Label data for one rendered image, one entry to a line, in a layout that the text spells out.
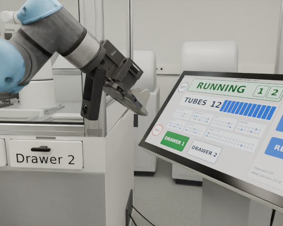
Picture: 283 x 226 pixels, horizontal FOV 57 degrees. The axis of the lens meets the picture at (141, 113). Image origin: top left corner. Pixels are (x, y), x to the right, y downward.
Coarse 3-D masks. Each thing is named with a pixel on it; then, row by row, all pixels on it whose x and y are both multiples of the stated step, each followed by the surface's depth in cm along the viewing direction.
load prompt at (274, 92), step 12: (192, 84) 85; (204, 84) 81; (216, 84) 78; (228, 84) 75; (240, 84) 72; (252, 84) 69; (264, 84) 67; (276, 84) 64; (240, 96) 69; (252, 96) 67; (264, 96) 65; (276, 96) 62
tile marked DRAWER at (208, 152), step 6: (192, 144) 71; (198, 144) 69; (204, 144) 68; (210, 144) 67; (192, 150) 69; (198, 150) 68; (204, 150) 67; (210, 150) 66; (216, 150) 65; (198, 156) 67; (204, 156) 66; (210, 156) 65; (216, 156) 64; (210, 162) 64
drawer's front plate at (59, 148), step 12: (12, 144) 102; (24, 144) 101; (36, 144) 101; (48, 144) 101; (60, 144) 100; (72, 144) 100; (12, 156) 103; (24, 156) 102; (36, 156) 102; (48, 156) 102; (60, 156) 101; (60, 168) 102; (72, 168) 102
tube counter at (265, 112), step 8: (216, 104) 73; (224, 104) 71; (232, 104) 70; (240, 104) 68; (248, 104) 66; (256, 104) 65; (264, 104) 63; (224, 112) 70; (232, 112) 68; (240, 112) 66; (248, 112) 65; (256, 112) 63; (264, 112) 62; (272, 112) 61
